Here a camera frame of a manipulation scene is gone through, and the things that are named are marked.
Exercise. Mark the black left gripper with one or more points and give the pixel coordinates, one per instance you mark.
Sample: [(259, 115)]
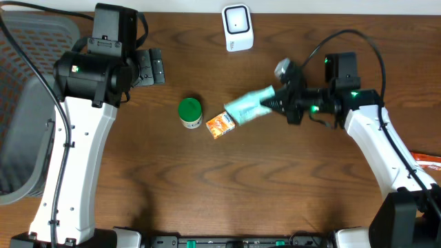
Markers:
[(146, 74)]

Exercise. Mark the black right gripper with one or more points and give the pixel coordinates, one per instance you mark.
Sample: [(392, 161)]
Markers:
[(290, 105)]

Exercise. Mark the mint green tissue pack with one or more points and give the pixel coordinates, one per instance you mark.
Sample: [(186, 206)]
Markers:
[(248, 107)]

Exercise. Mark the green lidded white jar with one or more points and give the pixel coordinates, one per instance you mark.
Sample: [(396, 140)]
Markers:
[(190, 113)]

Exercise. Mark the orange small snack box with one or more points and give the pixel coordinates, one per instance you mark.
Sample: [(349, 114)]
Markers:
[(220, 125)]

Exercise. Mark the orange red snack bar packet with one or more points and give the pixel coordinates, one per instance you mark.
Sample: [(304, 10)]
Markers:
[(427, 161)]

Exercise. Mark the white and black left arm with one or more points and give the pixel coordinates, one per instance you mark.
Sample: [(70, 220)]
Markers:
[(91, 81)]

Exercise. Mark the black mounting rail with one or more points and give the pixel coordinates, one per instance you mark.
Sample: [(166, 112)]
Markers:
[(241, 242)]

